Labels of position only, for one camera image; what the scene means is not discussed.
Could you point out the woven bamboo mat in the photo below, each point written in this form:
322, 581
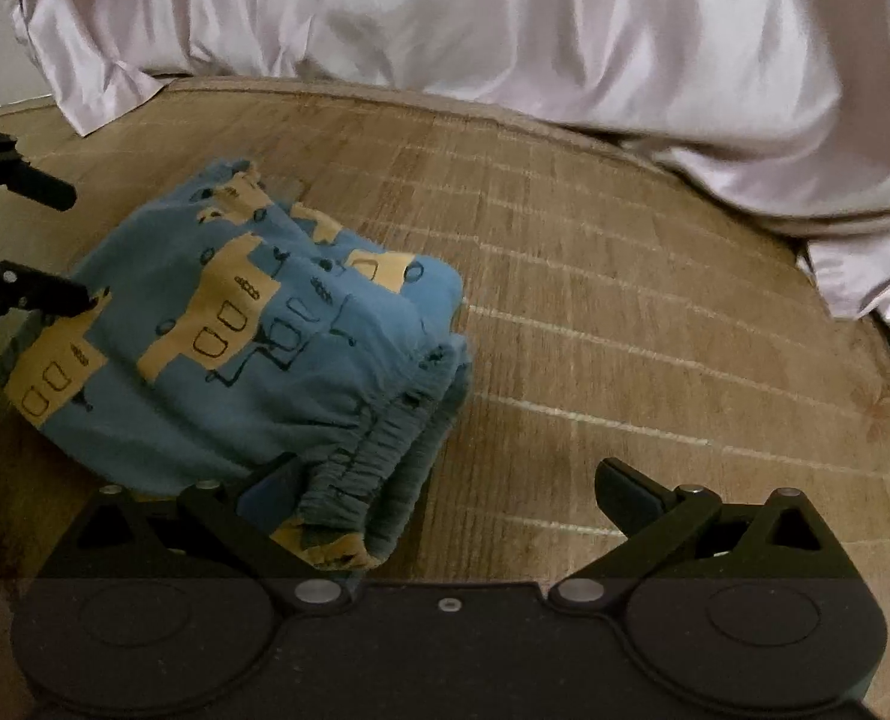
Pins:
602, 277

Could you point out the pale pink satin quilt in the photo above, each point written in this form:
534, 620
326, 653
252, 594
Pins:
565, 15

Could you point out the blue printed pants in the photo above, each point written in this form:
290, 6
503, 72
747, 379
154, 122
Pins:
227, 360

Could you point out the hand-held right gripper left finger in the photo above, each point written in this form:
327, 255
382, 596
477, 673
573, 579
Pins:
274, 496

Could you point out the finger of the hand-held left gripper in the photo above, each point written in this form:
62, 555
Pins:
40, 184
48, 292

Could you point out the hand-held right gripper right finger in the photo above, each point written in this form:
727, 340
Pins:
631, 487

